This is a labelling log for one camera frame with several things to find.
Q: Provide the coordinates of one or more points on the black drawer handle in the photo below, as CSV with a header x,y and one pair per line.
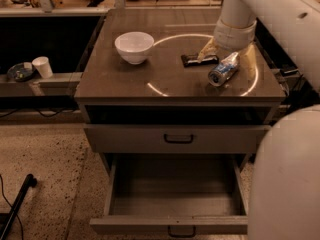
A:
x,y
181,231
178,139

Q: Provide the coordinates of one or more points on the black top drawer handle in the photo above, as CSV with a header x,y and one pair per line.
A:
x,y
178,139

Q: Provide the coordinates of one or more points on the silver blue redbull can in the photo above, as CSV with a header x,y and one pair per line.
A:
x,y
224,70

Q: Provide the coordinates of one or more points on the white ceramic bowl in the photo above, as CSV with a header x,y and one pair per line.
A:
x,y
134,47

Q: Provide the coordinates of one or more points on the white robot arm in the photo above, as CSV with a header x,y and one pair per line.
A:
x,y
284,200

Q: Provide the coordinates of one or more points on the dark round dish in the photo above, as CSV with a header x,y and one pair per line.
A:
x,y
21,72

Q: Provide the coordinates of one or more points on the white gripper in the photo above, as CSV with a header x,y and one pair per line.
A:
x,y
232,37

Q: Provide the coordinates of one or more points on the closed top drawer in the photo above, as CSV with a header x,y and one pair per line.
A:
x,y
148,139

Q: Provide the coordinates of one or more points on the open middle drawer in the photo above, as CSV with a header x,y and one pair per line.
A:
x,y
148,193

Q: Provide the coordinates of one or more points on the black middle drawer handle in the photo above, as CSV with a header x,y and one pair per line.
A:
x,y
181,231

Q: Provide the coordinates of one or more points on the grey drawer cabinet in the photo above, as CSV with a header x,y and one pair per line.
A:
x,y
161,91

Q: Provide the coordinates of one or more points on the white paper cup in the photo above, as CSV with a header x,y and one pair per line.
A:
x,y
43,66

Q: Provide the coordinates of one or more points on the black pole on floor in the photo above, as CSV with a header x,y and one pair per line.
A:
x,y
7,219

